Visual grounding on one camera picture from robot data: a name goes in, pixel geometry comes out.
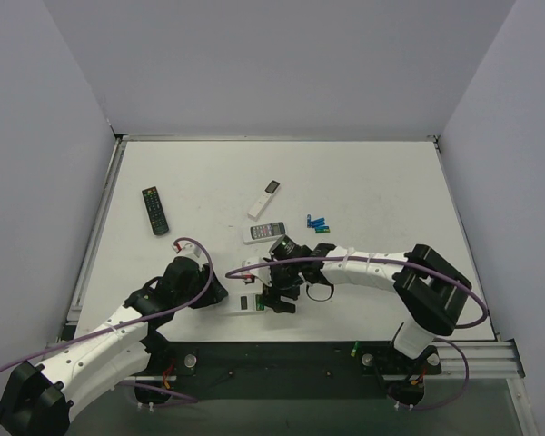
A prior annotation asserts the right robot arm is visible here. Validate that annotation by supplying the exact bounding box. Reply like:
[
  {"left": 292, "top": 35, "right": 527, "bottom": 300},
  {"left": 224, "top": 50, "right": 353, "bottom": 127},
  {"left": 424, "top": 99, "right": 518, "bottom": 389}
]
[{"left": 269, "top": 236, "right": 471, "bottom": 360}]

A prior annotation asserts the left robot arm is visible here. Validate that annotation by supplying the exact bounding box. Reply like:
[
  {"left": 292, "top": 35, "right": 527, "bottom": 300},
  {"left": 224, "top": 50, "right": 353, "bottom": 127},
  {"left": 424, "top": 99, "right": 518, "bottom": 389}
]
[{"left": 0, "top": 257, "right": 228, "bottom": 435}]

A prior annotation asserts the white grey AC remote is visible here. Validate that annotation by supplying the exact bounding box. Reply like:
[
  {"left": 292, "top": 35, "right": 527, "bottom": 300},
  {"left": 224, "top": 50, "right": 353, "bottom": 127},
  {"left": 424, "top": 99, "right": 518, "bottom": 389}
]
[{"left": 243, "top": 222, "right": 286, "bottom": 245}]

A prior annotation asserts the black TV remote control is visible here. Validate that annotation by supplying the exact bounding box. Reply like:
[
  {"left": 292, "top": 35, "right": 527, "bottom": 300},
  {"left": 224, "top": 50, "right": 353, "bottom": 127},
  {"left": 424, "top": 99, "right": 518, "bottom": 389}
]
[{"left": 142, "top": 186, "right": 170, "bottom": 236}]

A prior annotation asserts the slim white remote control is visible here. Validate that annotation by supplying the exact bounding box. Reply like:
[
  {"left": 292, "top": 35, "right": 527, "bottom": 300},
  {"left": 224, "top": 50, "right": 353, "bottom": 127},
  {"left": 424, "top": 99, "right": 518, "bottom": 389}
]
[{"left": 247, "top": 180, "right": 281, "bottom": 220}]

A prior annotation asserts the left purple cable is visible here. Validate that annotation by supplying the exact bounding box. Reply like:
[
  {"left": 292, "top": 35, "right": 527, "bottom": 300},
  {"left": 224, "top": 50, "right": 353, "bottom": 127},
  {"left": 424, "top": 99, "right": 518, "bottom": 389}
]
[{"left": 0, "top": 235, "right": 214, "bottom": 412}]

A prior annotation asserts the purple cable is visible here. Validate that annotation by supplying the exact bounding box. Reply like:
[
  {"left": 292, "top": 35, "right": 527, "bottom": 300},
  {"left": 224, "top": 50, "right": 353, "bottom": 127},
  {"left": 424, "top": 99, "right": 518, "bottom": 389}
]
[
  {"left": 0, "top": 235, "right": 214, "bottom": 412},
  {"left": 225, "top": 256, "right": 490, "bottom": 410}
]

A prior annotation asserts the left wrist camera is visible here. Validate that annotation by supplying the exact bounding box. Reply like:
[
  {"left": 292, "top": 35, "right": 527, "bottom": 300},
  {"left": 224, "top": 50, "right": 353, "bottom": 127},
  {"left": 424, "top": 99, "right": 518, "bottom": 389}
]
[{"left": 173, "top": 242, "right": 203, "bottom": 262}]

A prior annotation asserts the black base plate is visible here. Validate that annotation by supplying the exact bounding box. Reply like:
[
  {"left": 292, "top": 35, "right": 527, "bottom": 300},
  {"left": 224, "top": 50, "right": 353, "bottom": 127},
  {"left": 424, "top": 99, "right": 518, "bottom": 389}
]
[{"left": 134, "top": 341, "right": 441, "bottom": 401}]

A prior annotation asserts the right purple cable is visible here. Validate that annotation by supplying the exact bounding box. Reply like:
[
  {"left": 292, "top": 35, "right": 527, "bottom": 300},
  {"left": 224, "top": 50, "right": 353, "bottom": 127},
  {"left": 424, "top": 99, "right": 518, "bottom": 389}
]
[{"left": 225, "top": 256, "right": 490, "bottom": 410}]

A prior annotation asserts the aluminium frame rail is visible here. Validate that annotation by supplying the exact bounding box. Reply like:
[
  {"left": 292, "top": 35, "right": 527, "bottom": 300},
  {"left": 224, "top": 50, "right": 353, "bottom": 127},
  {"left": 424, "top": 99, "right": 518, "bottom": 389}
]
[{"left": 434, "top": 340, "right": 526, "bottom": 380}]

